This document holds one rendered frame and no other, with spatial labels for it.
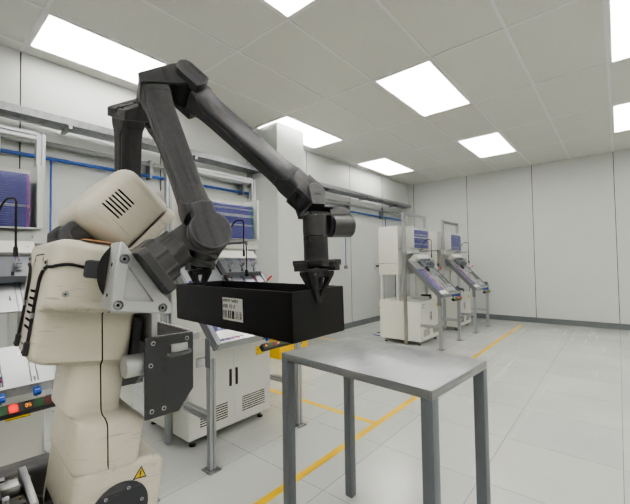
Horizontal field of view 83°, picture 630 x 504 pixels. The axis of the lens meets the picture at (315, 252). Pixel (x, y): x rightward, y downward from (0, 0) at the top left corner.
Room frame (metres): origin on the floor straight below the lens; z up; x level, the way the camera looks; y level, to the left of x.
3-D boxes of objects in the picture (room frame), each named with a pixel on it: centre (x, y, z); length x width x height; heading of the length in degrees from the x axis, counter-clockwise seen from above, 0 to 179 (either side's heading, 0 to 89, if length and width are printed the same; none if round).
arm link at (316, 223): (0.84, -0.01, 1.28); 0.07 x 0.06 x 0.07; 120
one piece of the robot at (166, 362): (0.83, 0.40, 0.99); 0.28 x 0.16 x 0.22; 45
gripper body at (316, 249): (0.84, 0.00, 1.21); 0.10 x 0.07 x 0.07; 45
